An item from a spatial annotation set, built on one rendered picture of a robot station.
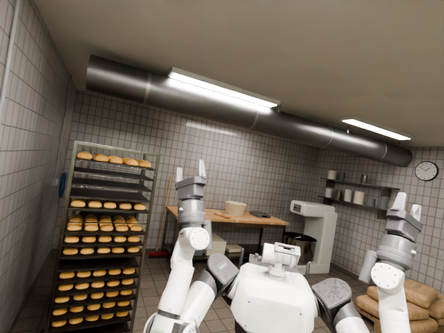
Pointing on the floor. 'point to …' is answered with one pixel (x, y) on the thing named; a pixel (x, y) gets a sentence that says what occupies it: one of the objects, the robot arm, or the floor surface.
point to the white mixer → (314, 236)
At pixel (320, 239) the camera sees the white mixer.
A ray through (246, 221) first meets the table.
